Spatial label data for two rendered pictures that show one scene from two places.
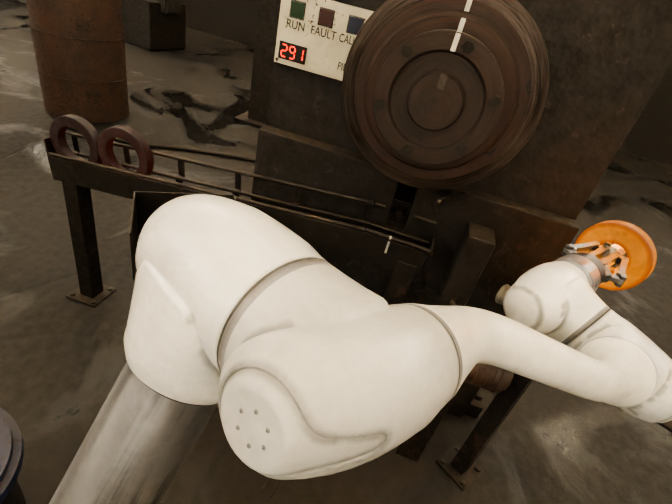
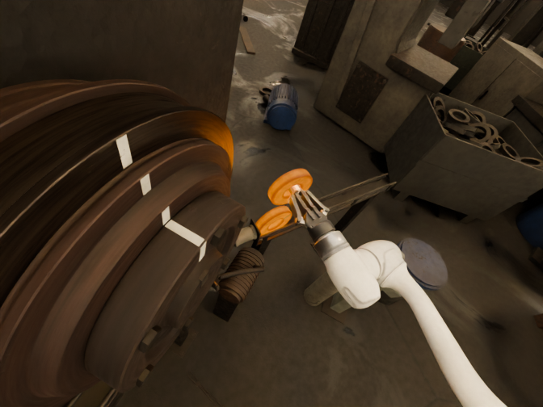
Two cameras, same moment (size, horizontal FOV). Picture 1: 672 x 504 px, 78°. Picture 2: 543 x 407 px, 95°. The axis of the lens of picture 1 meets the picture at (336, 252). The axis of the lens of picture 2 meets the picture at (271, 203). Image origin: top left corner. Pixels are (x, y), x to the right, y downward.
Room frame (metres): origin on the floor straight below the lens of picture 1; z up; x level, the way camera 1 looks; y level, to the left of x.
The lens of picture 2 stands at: (0.92, -0.01, 1.50)
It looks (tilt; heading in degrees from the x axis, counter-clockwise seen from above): 50 degrees down; 268
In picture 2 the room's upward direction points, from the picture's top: 24 degrees clockwise
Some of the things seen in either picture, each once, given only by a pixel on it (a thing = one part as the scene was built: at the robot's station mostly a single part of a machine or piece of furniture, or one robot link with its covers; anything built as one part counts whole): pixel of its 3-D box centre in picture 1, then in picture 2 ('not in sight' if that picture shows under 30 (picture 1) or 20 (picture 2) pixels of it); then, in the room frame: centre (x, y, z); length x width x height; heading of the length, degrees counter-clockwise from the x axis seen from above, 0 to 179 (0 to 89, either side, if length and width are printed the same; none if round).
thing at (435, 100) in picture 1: (435, 100); (187, 281); (0.98, -0.13, 1.11); 0.28 x 0.06 x 0.28; 82
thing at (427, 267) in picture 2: not in sight; (400, 274); (-0.06, -0.97, 0.22); 0.32 x 0.32 x 0.43
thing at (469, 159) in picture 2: not in sight; (451, 157); (-0.55, -2.38, 0.39); 1.03 x 0.83 x 0.77; 7
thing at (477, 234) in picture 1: (466, 265); not in sight; (1.06, -0.38, 0.68); 0.11 x 0.08 x 0.24; 172
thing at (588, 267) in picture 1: (570, 279); (330, 245); (0.70, -0.45, 0.92); 0.09 x 0.06 x 0.09; 47
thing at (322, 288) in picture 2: not in sight; (330, 282); (0.42, -0.70, 0.26); 0.12 x 0.12 x 0.52
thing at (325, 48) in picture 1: (323, 38); not in sight; (1.24, 0.17, 1.15); 0.26 x 0.02 x 0.18; 82
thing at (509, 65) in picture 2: not in sight; (494, 102); (-1.33, -3.94, 0.55); 1.10 x 0.53 x 1.10; 102
